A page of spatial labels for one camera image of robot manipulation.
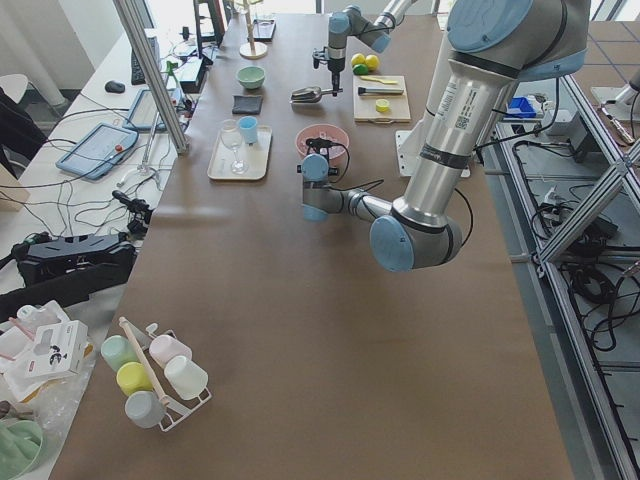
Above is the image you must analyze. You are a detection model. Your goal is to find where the wooden cup stand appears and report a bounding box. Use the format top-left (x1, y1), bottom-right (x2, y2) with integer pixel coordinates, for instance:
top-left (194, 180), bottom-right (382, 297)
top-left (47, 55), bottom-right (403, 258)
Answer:
top-left (239, 0), bottom-right (268, 60)

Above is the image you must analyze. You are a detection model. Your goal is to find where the yellow lemon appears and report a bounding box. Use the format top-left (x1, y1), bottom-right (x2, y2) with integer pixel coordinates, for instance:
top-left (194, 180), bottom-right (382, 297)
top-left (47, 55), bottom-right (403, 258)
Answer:
top-left (364, 54), bottom-right (380, 72)
top-left (351, 53), bottom-right (366, 67)

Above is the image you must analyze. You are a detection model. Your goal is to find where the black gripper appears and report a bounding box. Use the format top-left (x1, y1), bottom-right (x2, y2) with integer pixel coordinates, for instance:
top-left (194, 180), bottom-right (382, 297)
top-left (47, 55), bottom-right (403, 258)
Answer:
top-left (312, 46), bottom-right (346, 74)
top-left (305, 137), bottom-right (334, 156)

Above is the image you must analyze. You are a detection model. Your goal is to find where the white wire cup rack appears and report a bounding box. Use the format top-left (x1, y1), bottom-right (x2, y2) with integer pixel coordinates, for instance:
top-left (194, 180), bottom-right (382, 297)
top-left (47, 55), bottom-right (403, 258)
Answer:
top-left (119, 316), bottom-right (213, 433)

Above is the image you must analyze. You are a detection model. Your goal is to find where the grey plastic cup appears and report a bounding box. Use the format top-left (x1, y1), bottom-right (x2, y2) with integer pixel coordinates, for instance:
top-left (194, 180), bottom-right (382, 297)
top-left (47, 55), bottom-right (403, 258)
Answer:
top-left (125, 391), bottom-right (166, 429)

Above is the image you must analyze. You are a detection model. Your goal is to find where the yellow plastic knife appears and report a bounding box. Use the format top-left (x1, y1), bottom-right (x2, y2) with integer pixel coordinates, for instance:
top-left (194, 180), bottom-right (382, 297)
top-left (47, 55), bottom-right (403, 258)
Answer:
top-left (359, 75), bottom-right (399, 85)

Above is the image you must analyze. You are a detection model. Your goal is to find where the yellow plastic cup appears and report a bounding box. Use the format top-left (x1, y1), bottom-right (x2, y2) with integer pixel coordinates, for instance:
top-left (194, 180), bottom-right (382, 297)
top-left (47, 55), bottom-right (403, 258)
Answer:
top-left (116, 362), bottom-right (153, 397)

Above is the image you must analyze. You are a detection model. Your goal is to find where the pink plastic cup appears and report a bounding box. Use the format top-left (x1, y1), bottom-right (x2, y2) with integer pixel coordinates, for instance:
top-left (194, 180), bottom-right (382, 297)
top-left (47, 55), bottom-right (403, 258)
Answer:
top-left (149, 334), bottom-right (192, 368)

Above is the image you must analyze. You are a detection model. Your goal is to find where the bamboo cutting board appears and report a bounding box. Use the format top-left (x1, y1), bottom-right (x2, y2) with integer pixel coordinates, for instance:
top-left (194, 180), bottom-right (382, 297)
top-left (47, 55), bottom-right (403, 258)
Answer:
top-left (353, 75), bottom-right (411, 123)

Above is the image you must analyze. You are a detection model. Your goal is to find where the clear wine glass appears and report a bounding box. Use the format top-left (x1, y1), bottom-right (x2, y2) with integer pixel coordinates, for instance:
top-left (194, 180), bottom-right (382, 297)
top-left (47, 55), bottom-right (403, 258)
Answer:
top-left (220, 119), bottom-right (248, 175)

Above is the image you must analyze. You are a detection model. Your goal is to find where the metal muddler bar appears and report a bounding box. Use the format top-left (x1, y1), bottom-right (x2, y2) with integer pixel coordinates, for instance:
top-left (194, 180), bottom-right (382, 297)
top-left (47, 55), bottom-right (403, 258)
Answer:
top-left (357, 87), bottom-right (404, 96)

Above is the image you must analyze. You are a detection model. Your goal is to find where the pink bowl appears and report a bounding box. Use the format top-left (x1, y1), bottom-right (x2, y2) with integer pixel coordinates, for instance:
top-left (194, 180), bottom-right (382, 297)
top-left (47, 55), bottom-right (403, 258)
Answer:
top-left (294, 124), bottom-right (349, 164)

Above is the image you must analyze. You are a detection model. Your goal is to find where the metal ice scoop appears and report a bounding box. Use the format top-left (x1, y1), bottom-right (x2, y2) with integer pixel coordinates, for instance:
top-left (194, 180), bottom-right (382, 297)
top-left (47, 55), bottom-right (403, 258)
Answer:
top-left (290, 86), bottom-right (343, 105)

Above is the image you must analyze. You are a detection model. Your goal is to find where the cream serving tray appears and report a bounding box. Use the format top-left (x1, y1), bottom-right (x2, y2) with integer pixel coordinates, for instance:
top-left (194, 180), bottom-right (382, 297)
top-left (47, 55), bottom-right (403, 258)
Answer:
top-left (207, 125), bottom-right (272, 181)

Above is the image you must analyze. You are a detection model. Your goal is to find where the green lime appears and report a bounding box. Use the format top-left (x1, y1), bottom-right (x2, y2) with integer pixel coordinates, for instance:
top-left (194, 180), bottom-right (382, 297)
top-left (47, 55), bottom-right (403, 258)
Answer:
top-left (352, 64), bottom-right (369, 76)

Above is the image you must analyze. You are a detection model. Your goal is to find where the green bowl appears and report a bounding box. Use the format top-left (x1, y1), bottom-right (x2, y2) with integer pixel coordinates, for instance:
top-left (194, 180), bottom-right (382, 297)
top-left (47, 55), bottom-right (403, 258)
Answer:
top-left (236, 65), bottom-right (266, 90)

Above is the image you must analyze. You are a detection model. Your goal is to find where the green plastic cup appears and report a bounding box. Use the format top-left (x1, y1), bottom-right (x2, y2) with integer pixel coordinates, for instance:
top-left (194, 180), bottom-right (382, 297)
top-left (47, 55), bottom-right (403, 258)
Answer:
top-left (100, 335), bottom-right (138, 372)

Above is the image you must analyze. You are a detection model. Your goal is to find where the blue plastic cup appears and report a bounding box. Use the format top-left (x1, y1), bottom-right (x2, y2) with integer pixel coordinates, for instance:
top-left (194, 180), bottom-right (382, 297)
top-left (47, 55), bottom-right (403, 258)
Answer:
top-left (237, 116), bottom-right (258, 145)

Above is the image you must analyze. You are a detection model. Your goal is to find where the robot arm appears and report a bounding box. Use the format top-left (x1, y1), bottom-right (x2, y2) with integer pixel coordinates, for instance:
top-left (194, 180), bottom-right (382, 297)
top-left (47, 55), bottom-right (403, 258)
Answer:
top-left (312, 0), bottom-right (415, 78)
top-left (301, 1), bottom-right (590, 271)

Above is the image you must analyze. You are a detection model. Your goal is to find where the blue teach pendant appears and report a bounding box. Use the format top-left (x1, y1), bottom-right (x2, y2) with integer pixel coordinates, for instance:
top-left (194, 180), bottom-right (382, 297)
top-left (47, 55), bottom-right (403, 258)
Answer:
top-left (123, 89), bottom-right (166, 133)
top-left (56, 123), bottom-right (139, 181)

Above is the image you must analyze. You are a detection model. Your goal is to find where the half lemon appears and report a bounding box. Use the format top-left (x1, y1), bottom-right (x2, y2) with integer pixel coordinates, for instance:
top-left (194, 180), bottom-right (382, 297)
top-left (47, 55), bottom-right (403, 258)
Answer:
top-left (375, 98), bottom-right (390, 113)

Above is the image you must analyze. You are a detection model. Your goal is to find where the grey folded cloth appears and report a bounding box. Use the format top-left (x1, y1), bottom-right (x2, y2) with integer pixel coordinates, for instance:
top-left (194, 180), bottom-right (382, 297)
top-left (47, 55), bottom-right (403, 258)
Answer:
top-left (232, 95), bottom-right (263, 115)

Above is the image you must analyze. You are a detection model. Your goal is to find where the white plastic cup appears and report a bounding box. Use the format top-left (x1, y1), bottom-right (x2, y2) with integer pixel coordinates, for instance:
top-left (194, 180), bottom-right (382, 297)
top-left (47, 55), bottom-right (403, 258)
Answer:
top-left (164, 355), bottom-right (209, 400)

